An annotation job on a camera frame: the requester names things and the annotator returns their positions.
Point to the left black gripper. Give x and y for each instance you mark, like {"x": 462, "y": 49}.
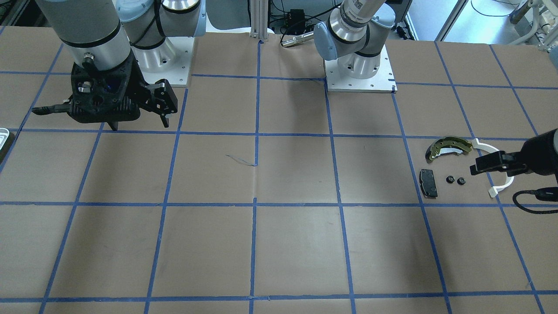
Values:
{"x": 542, "y": 152}

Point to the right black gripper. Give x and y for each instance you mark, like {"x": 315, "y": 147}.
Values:
{"x": 135, "y": 81}

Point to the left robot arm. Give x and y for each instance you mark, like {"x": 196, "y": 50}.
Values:
{"x": 360, "y": 27}

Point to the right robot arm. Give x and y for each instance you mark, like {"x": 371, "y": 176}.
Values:
{"x": 113, "y": 46}

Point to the metal ribbed tray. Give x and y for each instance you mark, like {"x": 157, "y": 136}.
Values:
{"x": 6, "y": 140}

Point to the olive brake shoe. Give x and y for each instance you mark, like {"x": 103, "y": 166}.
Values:
{"x": 447, "y": 145}

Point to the black brake pad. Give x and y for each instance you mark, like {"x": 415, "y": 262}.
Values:
{"x": 428, "y": 184}

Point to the silver cylinder tool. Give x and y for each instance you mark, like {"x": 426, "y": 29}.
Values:
{"x": 296, "y": 40}

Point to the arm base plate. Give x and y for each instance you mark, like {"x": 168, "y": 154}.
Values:
{"x": 355, "y": 73}
{"x": 174, "y": 65}

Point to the aluminium frame post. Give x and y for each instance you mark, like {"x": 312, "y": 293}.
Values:
{"x": 259, "y": 19}

